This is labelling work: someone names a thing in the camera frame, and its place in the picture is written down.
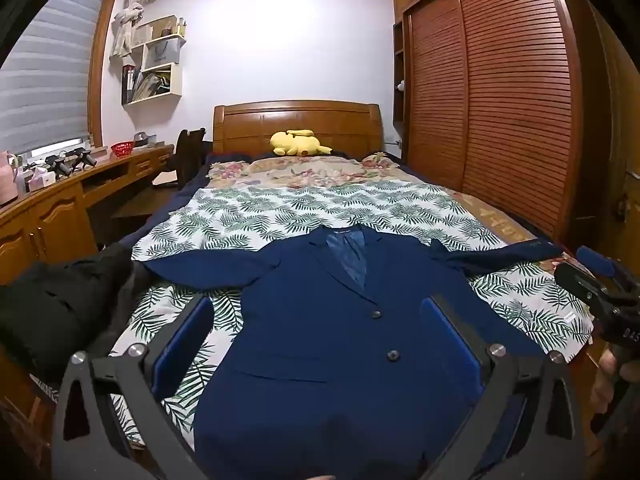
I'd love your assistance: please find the wooden desk cabinet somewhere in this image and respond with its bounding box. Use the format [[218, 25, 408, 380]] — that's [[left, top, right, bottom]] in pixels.
[[0, 142, 176, 286]]

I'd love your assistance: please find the wooden window frame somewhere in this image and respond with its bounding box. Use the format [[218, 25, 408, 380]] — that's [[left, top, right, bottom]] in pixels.
[[86, 0, 122, 151]]

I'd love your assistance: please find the pink kettle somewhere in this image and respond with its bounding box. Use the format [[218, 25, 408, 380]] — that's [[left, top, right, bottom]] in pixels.
[[0, 150, 23, 206]]

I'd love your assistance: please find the dark wooden chair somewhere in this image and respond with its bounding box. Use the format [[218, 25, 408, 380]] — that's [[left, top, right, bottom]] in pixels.
[[165, 127, 207, 188]]

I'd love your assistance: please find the beige hanging cloth bag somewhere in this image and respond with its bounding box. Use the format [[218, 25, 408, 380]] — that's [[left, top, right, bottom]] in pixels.
[[110, 0, 158, 61]]

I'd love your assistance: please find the white wall shelf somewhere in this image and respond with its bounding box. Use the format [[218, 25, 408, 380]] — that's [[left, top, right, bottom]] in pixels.
[[121, 15, 188, 107]]

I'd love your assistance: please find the black garment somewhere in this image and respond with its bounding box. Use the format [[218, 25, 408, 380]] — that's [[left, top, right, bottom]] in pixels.
[[0, 242, 151, 386]]

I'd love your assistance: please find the wooden door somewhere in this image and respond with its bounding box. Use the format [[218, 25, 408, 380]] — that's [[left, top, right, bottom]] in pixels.
[[582, 5, 640, 261]]

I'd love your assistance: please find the grey window blind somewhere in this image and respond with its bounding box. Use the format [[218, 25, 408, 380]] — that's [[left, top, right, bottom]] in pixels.
[[0, 0, 111, 153]]

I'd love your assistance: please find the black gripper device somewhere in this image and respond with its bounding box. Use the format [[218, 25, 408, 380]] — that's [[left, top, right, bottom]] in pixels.
[[45, 155, 73, 179], [67, 147, 98, 169]]

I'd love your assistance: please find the person's right hand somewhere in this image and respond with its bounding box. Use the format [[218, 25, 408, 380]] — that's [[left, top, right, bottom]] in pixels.
[[590, 349, 621, 433]]

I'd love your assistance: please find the bed with leaf-print quilt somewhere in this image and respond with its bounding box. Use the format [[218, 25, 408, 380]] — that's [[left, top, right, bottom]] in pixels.
[[107, 180, 596, 451]]

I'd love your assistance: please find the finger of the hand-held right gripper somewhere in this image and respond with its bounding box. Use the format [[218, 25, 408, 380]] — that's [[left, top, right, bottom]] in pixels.
[[577, 246, 638, 291], [554, 260, 608, 321]]

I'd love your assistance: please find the blue suit jacket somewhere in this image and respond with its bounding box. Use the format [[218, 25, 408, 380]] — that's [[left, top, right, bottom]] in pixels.
[[137, 225, 563, 480]]

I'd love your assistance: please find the yellow plush toy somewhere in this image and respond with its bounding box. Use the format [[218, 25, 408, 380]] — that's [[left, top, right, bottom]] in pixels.
[[269, 129, 333, 157]]

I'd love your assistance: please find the wooden bed headboard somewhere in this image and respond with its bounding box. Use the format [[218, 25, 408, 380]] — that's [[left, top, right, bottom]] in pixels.
[[212, 101, 385, 158]]

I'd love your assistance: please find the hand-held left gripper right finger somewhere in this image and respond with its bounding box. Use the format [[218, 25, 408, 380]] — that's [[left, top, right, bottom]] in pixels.
[[419, 295, 586, 480]]

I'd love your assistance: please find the pink tissue box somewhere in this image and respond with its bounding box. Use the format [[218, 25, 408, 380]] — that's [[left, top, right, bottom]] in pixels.
[[27, 167, 56, 192]]

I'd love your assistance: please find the wooden slatted wardrobe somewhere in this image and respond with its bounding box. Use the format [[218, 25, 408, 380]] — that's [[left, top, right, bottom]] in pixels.
[[391, 0, 586, 246]]

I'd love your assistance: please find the floral bedsheet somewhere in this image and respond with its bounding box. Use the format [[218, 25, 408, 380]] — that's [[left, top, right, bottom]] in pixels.
[[205, 152, 596, 281]]

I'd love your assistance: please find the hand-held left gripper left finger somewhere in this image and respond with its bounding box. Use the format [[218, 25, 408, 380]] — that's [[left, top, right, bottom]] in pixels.
[[50, 294, 216, 480]]

